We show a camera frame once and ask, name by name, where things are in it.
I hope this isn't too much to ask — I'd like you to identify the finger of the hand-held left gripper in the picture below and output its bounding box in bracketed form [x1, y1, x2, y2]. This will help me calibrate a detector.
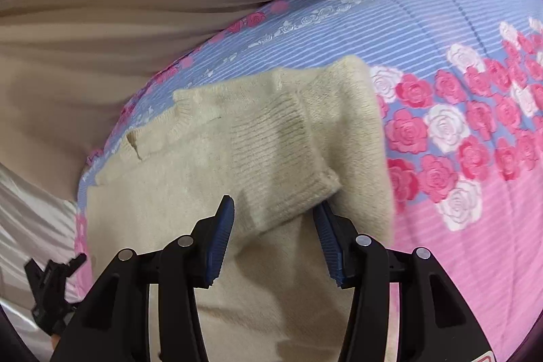
[24, 253, 88, 335]

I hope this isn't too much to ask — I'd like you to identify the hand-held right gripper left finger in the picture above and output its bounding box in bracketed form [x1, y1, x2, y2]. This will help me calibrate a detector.
[51, 194, 236, 362]

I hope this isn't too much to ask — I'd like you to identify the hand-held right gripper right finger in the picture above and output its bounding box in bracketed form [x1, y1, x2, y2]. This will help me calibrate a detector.
[313, 201, 497, 362]

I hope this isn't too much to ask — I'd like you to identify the cream knit sweater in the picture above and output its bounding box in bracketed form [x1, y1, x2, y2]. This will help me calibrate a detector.
[87, 56, 397, 362]

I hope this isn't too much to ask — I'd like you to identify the white satin curtain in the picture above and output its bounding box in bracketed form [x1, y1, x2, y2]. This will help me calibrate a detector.
[0, 163, 88, 329]

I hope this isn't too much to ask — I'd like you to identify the pink blue floral bedsheet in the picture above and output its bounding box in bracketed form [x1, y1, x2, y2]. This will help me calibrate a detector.
[74, 0, 543, 362]

